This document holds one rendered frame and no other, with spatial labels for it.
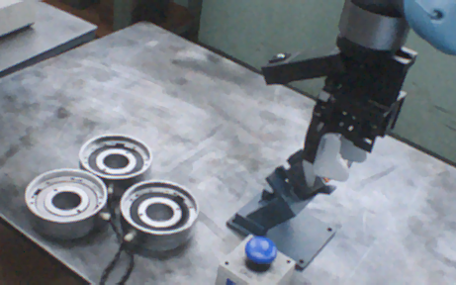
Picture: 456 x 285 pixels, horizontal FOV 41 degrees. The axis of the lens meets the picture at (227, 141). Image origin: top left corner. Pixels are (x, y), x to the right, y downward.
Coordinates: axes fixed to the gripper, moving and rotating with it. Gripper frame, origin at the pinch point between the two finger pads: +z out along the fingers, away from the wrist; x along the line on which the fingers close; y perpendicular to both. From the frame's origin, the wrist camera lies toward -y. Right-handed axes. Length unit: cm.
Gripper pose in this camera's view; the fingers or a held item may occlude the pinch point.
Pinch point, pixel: (314, 170)
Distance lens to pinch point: 81.1
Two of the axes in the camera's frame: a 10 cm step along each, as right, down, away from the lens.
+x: 5.7, -4.1, 7.1
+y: 8.1, 4.3, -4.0
